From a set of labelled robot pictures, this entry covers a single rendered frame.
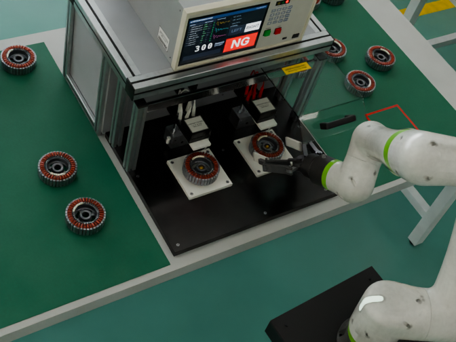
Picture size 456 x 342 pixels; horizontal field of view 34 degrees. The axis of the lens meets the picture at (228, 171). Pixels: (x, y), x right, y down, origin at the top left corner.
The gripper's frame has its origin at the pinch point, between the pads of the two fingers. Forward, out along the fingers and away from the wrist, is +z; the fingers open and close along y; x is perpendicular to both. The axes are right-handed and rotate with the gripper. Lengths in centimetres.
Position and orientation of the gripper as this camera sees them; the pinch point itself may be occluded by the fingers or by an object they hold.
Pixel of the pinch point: (272, 149)
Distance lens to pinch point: 235.7
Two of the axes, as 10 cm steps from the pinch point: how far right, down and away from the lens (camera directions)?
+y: 7.7, -3.7, 5.1
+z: -6.2, -3.0, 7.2
